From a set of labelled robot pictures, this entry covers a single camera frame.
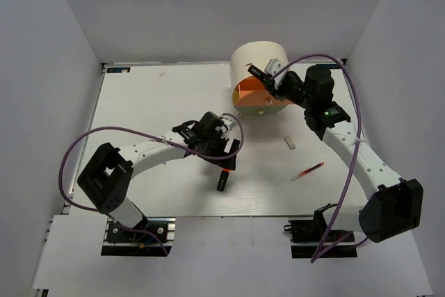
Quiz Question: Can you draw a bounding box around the orange top drawer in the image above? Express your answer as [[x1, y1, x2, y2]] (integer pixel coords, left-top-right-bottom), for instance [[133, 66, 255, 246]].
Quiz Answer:
[[233, 77, 291, 106]]

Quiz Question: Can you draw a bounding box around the yellow middle drawer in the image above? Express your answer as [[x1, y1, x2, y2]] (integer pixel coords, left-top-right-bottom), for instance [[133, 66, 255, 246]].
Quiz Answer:
[[232, 91, 239, 105]]

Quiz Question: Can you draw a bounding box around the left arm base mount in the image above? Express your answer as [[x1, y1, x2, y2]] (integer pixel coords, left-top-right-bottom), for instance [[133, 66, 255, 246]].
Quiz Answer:
[[101, 218, 176, 257]]

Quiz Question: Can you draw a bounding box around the round beige drawer organizer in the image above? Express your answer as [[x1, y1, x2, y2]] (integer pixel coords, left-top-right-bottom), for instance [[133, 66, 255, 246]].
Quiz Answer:
[[229, 41, 289, 93]]

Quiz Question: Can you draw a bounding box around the left blue table label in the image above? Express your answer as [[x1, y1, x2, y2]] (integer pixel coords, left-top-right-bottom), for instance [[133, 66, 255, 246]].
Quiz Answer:
[[106, 67, 131, 73]]

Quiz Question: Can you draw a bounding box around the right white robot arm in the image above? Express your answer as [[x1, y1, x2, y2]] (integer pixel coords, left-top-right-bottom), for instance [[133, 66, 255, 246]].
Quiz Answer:
[[261, 65, 423, 243]]

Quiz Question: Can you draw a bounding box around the grey eraser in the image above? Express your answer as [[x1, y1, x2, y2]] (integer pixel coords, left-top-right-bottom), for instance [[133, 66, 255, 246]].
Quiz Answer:
[[284, 136, 296, 150]]

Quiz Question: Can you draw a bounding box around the orange highlighter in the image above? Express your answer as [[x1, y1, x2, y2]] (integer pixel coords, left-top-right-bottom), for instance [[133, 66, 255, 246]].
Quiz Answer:
[[216, 169, 230, 192]]

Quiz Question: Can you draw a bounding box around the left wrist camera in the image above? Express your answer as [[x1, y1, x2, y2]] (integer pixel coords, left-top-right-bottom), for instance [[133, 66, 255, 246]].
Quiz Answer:
[[220, 115, 238, 139]]

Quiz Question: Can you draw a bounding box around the grey-green bottom drawer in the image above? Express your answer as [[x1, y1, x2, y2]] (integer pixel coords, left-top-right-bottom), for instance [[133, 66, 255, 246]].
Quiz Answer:
[[234, 104, 286, 116]]

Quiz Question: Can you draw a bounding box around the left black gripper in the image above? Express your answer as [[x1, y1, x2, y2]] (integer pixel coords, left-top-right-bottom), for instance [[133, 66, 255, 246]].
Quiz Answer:
[[198, 133, 240, 170]]

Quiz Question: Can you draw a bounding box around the green highlighter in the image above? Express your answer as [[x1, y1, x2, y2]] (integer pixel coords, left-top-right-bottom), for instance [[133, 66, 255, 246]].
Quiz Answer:
[[248, 65, 267, 81]]

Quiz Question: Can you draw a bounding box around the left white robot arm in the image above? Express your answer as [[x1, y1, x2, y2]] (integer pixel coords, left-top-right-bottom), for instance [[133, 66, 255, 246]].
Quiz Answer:
[[77, 112, 244, 241]]

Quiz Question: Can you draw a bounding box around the blue table label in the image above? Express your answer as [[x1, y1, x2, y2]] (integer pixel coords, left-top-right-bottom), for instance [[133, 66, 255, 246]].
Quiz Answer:
[[106, 67, 131, 73], [316, 63, 340, 70]]

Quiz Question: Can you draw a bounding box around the right blue table label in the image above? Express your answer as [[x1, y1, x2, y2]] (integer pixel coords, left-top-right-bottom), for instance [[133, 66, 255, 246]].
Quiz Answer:
[[316, 63, 340, 70]]

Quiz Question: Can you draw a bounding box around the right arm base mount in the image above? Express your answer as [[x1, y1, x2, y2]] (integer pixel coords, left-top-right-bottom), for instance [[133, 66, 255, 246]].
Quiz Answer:
[[283, 218, 357, 259]]

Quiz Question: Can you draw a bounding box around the red ink pen refill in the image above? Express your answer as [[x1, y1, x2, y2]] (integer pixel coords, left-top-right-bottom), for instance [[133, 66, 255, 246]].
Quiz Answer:
[[291, 162, 325, 182]]

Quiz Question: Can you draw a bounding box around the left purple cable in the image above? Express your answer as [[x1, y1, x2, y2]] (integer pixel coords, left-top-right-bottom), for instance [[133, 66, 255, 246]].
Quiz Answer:
[[58, 112, 245, 255]]

